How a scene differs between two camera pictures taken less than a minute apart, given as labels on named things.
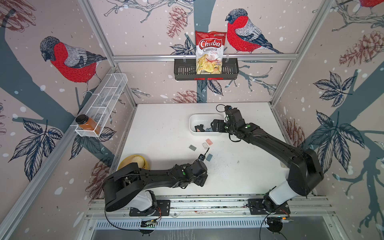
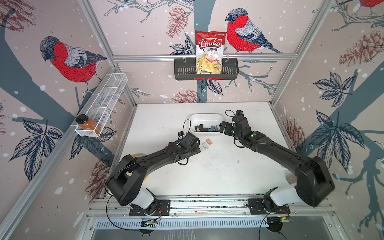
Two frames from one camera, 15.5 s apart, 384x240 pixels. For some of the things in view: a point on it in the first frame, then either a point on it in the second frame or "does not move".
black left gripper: (202, 181) → (196, 150)
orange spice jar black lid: (86, 123) does not move
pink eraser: (210, 143) does not move
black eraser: (200, 127) does not move
